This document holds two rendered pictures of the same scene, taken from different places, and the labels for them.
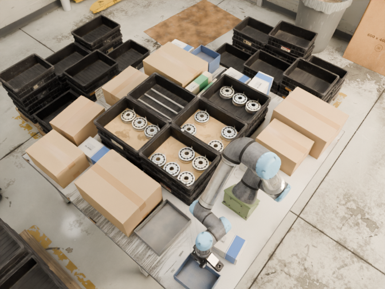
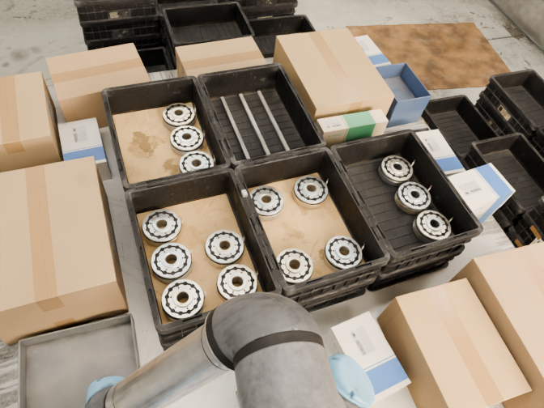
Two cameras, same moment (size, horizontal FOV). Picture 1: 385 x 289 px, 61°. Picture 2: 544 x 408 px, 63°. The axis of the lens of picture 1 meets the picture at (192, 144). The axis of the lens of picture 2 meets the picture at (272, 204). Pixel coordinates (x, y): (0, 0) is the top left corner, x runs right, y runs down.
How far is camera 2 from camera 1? 0.97 m
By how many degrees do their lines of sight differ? 13
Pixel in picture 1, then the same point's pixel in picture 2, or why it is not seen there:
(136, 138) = (162, 163)
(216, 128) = (325, 229)
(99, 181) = (17, 203)
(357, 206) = not seen: outside the picture
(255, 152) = (278, 382)
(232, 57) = (462, 126)
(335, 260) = not seen: outside the picture
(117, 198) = (14, 257)
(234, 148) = (237, 321)
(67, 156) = (17, 128)
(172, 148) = (210, 218)
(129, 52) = not seen: hidden behind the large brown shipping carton
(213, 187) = (146, 385)
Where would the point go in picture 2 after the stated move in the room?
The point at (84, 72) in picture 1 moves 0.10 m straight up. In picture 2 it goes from (198, 29) to (198, 11)
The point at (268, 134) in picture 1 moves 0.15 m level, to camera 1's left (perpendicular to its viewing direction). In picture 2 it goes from (429, 307) to (376, 277)
